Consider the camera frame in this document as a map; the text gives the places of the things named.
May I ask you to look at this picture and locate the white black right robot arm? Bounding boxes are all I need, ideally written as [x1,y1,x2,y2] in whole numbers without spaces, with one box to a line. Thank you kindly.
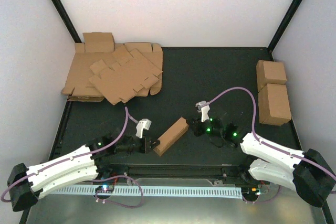
[186,118,335,208]

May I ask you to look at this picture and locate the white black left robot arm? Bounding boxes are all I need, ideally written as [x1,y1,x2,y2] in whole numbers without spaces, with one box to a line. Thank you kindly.
[7,135,160,212]

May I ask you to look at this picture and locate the folded cardboard box front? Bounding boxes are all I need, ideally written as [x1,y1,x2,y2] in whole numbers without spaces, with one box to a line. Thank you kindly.
[258,83,291,126]

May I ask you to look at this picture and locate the small folded cardboard box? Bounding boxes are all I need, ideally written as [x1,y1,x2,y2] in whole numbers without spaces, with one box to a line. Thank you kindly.
[83,32,114,53]

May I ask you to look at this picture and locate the loose top cardboard blank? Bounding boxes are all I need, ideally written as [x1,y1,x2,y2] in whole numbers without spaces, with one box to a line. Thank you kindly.
[89,46,163,105]

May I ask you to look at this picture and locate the stack of flat cardboard blanks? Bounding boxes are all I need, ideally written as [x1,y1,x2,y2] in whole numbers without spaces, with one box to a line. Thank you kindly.
[61,42,163,105]

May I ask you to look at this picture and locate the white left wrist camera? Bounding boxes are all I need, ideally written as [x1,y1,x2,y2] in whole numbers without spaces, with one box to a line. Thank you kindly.
[136,119,152,138]

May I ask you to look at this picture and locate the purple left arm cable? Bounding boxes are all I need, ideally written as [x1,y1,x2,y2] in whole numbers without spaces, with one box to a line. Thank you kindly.
[1,106,139,203]

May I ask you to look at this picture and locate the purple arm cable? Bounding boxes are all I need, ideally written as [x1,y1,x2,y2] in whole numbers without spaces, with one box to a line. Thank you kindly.
[1,106,139,203]
[198,87,336,205]

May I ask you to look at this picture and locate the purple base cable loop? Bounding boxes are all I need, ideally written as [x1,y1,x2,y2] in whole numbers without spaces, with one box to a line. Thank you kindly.
[91,174,144,208]

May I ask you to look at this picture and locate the light blue slotted cable duct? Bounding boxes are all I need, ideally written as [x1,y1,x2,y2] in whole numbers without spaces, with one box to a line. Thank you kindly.
[52,185,243,199]

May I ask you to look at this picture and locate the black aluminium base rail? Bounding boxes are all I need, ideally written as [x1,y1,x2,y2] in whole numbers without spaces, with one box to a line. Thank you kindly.
[100,164,242,181]

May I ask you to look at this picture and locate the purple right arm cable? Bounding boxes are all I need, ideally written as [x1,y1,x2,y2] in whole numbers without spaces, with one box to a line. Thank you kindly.
[198,87,336,205]

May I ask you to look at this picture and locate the metal base plate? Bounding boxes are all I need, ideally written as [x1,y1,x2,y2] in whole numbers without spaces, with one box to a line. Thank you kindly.
[26,185,326,223]

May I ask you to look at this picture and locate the black left corner frame post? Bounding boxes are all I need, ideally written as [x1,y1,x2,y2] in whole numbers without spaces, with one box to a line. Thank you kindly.
[51,0,81,43]

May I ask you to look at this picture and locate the black corner frame post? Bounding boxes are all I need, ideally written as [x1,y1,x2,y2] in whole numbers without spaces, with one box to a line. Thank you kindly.
[267,0,303,53]
[51,0,81,43]

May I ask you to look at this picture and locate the black right corner frame post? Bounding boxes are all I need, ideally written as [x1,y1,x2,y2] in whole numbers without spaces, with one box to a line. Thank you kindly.
[267,0,303,53]

